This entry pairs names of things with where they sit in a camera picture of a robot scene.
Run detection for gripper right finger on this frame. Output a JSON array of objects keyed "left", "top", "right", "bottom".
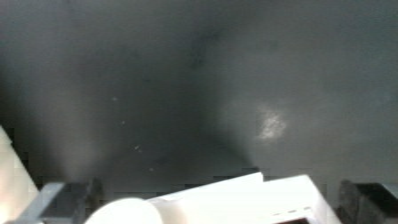
[{"left": 335, "top": 180, "right": 398, "bottom": 224}]

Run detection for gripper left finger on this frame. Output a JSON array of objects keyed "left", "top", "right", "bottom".
[{"left": 19, "top": 180, "right": 101, "bottom": 224}]

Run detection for white drawer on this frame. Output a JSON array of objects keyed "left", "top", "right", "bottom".
[{"left": 85, "top": 172, "right": 344, "bottom": 224}]

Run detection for white L-shaped fence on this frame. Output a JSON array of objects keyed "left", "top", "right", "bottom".
[{"left": 0, "top": 126, "right": 37, "bottom": 224}]

